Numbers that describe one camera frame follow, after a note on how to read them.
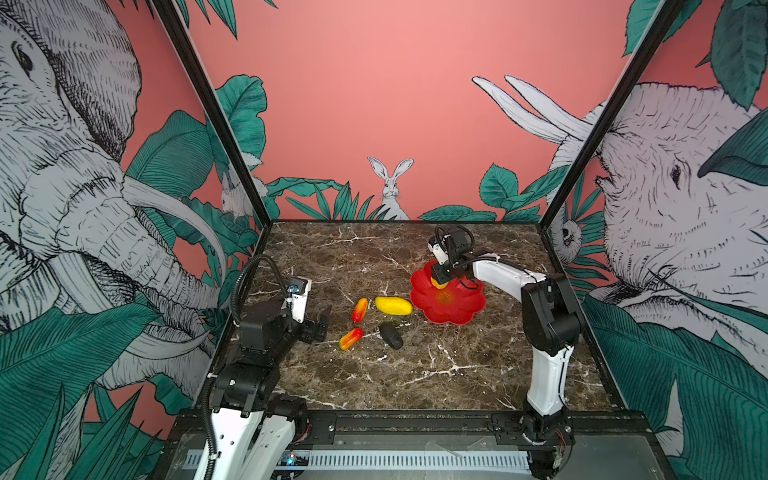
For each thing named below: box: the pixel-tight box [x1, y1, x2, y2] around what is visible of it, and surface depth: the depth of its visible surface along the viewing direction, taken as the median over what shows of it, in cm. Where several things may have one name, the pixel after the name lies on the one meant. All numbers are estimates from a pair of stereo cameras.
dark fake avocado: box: [379, 322, 404, 350], surface depth 88 cm
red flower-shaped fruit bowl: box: [410, 261, 486, 325], surface depth 100 cm
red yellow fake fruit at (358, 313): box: [351, 298, 369, 324], surface depth 95 cm
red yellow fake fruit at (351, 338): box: [339, 328, 365, 351], surface depth 89 cm
